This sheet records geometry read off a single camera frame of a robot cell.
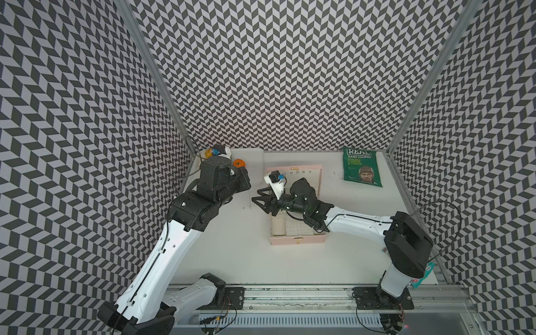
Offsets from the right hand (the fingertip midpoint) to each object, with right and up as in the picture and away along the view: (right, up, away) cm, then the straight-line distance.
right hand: (255, 198), depth 75 cm
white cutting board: (-6, +16, +41) cm, 44 cm away
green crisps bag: (+52, +12, +35) cm, 64 cm away
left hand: (-2, +9, -8) cm, 12 cm away
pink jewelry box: (+11, -14, +8) cm, 19 cm away
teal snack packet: (+60, -32, +2) cm, 68 cm away
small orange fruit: (-12, +14, +33) cm, 38 cm away
